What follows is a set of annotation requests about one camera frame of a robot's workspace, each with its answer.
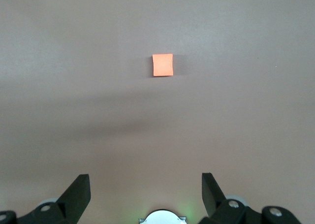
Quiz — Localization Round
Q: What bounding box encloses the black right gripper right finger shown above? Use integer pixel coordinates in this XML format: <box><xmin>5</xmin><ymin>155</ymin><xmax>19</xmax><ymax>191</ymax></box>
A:
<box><xmin>198</xmin><ymin>172</ymin><xmax>302</xmax><ymax>224</ymax></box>

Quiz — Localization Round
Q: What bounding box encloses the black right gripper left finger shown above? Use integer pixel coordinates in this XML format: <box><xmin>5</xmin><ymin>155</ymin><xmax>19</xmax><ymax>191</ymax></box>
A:
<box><xmin>0</xmin><ymin>174</ymin><xmax>91</xmax><ymax>224</ymax></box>

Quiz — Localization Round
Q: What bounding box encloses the orange foam block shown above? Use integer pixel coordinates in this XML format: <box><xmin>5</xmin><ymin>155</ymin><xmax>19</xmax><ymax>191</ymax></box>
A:
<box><xmin>152</xmin><ymin>53</ymin><xmax>175</xmax><ymax>77</ymax></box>

